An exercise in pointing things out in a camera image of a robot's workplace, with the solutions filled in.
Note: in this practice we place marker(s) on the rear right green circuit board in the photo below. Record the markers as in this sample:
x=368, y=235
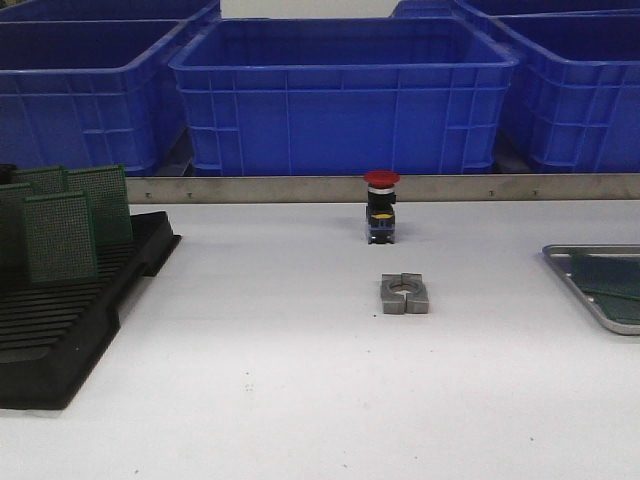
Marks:
x=107, y=191

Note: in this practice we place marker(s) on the red emergency stop button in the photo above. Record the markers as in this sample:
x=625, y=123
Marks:
x=379, y=210

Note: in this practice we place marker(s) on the left blue plastic bin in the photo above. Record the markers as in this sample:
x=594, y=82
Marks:
x=85, y=94

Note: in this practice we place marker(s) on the metal tray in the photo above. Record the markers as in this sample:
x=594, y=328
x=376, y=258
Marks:
x=558, y=257

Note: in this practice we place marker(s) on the right blue plastic bin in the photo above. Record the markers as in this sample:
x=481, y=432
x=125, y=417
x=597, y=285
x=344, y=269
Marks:
x=573, y=102

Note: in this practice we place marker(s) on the black slotted board rack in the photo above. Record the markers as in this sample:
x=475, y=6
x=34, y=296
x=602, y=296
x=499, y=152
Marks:
x=52, y=336

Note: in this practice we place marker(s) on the rear left green circuit board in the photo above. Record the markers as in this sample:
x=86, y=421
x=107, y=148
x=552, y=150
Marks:
x=44, y=181

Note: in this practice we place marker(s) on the grey split clamp block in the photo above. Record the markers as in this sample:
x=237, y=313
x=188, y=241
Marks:
x=404, y=293

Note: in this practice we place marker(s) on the metal table edge rail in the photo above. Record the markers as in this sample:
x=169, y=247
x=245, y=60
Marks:
x=411, y=188

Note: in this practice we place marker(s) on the far right blue bin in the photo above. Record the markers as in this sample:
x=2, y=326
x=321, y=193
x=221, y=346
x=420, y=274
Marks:
x=492, y=8

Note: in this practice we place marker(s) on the blue plastic bin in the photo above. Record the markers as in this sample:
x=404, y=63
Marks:
x=267, y=97
x=85, y=94
x=573, y=102

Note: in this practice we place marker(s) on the green perforated circuit board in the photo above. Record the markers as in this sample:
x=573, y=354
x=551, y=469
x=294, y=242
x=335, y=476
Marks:
x=60, y=238
x=606, y=275
x=621, y=310

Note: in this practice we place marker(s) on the left middle green circuit board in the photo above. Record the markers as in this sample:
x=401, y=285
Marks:
x=13, y=243

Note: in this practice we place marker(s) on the center blue plastic bin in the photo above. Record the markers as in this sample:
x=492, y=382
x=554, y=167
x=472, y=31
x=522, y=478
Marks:
x=267, y=97

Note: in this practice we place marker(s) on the far left blue bin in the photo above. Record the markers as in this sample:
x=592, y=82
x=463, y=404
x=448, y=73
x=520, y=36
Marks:
x=110, y=10

